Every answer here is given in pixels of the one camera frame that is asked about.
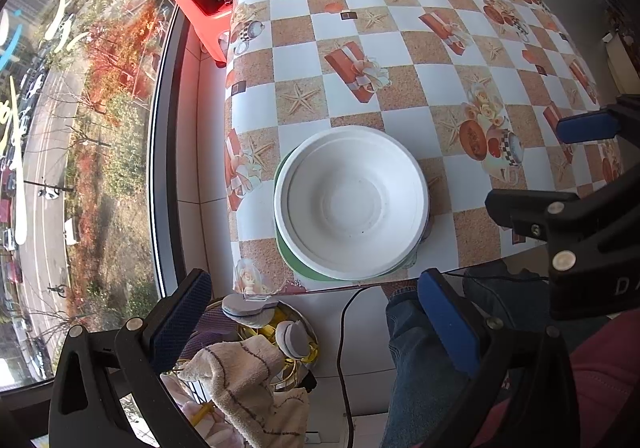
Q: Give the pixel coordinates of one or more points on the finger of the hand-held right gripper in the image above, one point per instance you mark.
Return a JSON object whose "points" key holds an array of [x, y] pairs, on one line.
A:
{"points": [[525, 218], [587, 126]]}

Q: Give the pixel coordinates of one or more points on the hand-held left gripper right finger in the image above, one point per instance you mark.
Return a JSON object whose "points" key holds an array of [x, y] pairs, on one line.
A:
{"points": [[447, 323]]}

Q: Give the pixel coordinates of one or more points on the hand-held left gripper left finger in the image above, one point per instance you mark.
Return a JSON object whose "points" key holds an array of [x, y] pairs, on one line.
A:
{"points": [[180, 323]]}

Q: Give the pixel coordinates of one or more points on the green square plate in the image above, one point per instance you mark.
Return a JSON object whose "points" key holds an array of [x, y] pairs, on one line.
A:
{"points": [[300, 265]]}

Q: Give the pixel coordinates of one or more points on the purple checked cloth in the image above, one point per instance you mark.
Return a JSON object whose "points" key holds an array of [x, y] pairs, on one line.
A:
{"points": [[205, 333]]}

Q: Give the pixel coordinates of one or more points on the person's leg in jeans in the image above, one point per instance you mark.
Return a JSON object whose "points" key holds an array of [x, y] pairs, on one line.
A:
{"points": [[415, 378]]}

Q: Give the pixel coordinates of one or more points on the grey white slipper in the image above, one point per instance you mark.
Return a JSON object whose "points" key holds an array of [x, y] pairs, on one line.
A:
{"points": [[292, 338], [245, 310]]}

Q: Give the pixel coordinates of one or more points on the white furniture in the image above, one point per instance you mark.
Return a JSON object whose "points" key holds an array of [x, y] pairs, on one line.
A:
{"points": [[625, 62]]}

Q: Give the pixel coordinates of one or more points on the beige striped towel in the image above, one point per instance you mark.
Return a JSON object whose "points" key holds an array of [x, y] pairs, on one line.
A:
{"points": [[240, 378]]}

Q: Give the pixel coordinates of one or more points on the round metal basket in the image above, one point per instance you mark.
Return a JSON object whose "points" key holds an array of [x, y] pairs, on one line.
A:
{"points": [[302, 320]]}

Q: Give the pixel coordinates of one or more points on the pink garment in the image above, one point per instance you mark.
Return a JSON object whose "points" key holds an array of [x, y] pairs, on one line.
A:
{"points": [[610, 378]]}

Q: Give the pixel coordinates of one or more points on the printed checkered tablecloth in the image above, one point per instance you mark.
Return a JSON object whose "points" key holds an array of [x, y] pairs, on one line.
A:
{"points": [[400, 52]]}

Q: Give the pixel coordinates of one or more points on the black window frame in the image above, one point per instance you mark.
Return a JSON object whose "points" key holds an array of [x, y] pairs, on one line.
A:
{"points": [[167, 177]]}

